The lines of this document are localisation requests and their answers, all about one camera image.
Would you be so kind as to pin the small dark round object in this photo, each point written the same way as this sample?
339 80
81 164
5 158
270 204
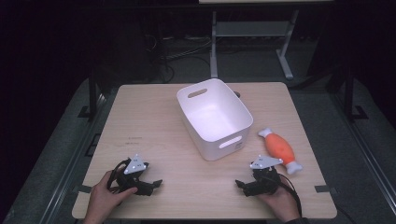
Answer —
237 94

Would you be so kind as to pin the grey metal desk frame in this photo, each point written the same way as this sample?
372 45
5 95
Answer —
249 29

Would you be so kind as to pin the aluminium floor rail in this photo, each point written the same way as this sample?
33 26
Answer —
71 161
367 155

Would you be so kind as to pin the grey tape strip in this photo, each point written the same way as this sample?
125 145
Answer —
83 188
323 188

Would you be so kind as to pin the person's left hand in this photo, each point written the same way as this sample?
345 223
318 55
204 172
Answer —
102 196

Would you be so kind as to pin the orange bone-shaped toy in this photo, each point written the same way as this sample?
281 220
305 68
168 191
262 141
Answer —
279 149

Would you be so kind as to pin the person's right hand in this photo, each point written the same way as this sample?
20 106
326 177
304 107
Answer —
281 202

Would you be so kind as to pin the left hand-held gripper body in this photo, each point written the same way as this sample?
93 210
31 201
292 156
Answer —
134 165

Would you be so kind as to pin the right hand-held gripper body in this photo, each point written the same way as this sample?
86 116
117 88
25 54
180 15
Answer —
264 177

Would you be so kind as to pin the white plastic basket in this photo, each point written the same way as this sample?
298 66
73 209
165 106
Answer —
214 119

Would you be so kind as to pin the black metal stand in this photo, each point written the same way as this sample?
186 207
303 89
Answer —
350 96
92 93

